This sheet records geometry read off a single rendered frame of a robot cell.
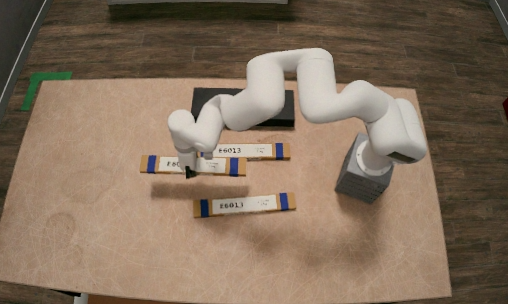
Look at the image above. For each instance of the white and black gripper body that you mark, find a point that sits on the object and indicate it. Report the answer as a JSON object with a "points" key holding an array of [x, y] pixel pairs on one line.
{"points": [[186, 159]]}

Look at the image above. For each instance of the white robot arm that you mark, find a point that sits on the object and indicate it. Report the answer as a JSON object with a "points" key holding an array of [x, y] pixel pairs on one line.
{"points": [[264, 97]]}

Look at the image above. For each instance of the tan flat pack with white e6013 label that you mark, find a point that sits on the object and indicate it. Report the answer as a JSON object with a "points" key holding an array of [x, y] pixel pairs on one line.
{"points": [[219, 166]]}

